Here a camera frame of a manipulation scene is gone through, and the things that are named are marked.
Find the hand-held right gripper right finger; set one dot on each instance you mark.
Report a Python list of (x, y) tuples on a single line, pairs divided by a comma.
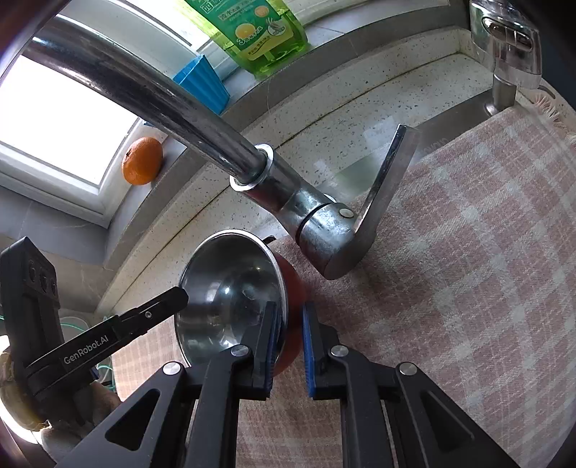
[(308, 351)]

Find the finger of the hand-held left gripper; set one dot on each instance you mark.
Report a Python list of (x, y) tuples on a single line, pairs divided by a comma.
[(153, 310)]

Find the white window frame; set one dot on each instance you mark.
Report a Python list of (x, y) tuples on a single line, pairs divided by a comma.
[(58, 180)]

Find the orange fruit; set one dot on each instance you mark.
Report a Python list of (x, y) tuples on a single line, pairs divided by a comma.
[(143, 161)]

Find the green dish soap bottle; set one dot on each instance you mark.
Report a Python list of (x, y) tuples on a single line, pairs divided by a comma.
[(256, 40)]

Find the checked pink cloth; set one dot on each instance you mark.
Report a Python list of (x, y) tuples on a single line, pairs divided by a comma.
[(450, 270)]

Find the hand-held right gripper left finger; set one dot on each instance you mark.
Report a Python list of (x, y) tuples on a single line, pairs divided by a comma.
[(270, 346)]

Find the red steel-lined bowl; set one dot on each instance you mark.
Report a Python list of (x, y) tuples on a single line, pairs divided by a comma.
[(225, 288)]

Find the blue ribbed plastic tray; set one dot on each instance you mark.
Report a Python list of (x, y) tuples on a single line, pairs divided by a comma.
[(202, 85)]

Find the small chrome tap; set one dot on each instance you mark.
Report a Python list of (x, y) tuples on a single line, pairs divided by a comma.
[(504, 45)]

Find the person's left hand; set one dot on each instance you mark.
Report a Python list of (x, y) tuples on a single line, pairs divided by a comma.
[(15, 400)]

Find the chrome kitchen faucet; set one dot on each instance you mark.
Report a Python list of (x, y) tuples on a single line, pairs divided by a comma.
[(157, 99)]

